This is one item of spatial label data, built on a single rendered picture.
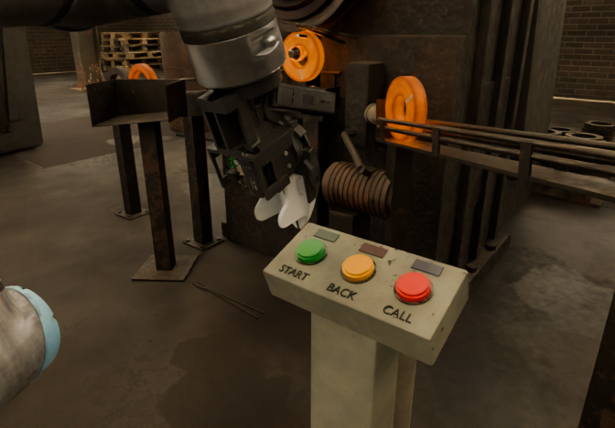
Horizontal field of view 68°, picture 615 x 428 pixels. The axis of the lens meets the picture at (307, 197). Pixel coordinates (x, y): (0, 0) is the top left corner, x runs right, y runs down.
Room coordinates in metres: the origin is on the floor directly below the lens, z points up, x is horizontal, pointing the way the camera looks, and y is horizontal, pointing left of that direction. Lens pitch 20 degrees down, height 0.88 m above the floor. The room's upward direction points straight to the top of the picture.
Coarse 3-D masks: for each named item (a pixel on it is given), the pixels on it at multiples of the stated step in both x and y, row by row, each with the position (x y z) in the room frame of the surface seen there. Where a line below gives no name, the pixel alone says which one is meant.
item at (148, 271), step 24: (96, 96) 1.55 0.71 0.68; (120, 96) 1.70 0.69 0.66; (144, 96) 1.70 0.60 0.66; (168, 96) 1.51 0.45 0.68; (96, 120) 1.53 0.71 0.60; (120, 120) 1.58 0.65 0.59; (144, 120) 1.53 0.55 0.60; (168, 120) 1.49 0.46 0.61; (144, 144) 1.57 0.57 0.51; (144, 168) 1.57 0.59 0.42; (168, 216) 1.60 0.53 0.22; (168, 240) 1.57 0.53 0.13; (144, 264) 1.61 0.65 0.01; (168, 264) 1.56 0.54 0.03; (192, 264) 1.61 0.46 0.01
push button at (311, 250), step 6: (306, 240) 0.56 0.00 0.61; (312, 240) 0.56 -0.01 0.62; (318, 240) 0.56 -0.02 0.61; (300, 246) 0.55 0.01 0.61; (306, 246) 0.55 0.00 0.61; (312, 246) 0.55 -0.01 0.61; (318, 246) 0.55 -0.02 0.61; (324, 246) 0.55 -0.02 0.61; (300, 252) 0.54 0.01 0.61; (306, 252) 0.54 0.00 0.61; (312, 252) 0.54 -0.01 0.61; (318, 252) 0.54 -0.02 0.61; (324, 252) 0.54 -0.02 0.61; (300, 258) 0.54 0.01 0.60; (306, 258) 0.53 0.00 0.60; (312, 258) 0.53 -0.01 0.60; (318, 258) 0.53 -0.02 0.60
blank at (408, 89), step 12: (396, 84) 1.13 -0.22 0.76; (408, 84) 1.07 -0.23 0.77; (420, 84) 1.07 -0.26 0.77; (396, 96) 1.13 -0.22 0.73; (408, 96) 1.07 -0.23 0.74; (420, 96) 1.05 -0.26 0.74; (396, 108) 1.14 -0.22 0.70; (408, 108) 1.07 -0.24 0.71; (420, 108) 1.04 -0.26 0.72; (408, 120) 1.06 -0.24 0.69; (420, 120) 1.04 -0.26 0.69
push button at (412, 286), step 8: (400, 280) 0.46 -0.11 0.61; (408, 280) 0.46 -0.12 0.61; (416, 280) 0.46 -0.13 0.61; (424, 280) 0.46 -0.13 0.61; (400, 288) 0.45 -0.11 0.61; (408, 288) 0.45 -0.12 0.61; (416, 288) 0.45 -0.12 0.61; (424, 288) 0.45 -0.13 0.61; (400, 296) 0.45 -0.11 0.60; (408, 296) 0.44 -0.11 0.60; (416, 296) 0.44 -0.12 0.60; (424, 296) 0.44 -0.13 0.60
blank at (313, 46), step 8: (296, 32) 1.50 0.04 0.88; (304, 32) 1.48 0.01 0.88; (288, 40) 1.52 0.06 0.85; (296, 40) 1.50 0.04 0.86; (304, 40) 1.48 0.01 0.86; (312, 40) 1.46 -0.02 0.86; (288, 48) 1.52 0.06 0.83; (312, 48) 1.46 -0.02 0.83; (320, 48) 1.46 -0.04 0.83; (288, 56) 1.52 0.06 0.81; (312, 56) 1.46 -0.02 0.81; (320, 56) 1.46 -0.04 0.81; (288, 64) 1.52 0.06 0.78; (296, 64) 1.52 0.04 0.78; (312, 64) 1.46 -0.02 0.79; (320, 64) 1.46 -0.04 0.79; (288, 72) 1.52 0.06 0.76; (296, 72) 1.50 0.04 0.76; (304, 72) 1.48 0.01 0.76; (312, 72) 1.46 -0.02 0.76; (304, 80) 1.49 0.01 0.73
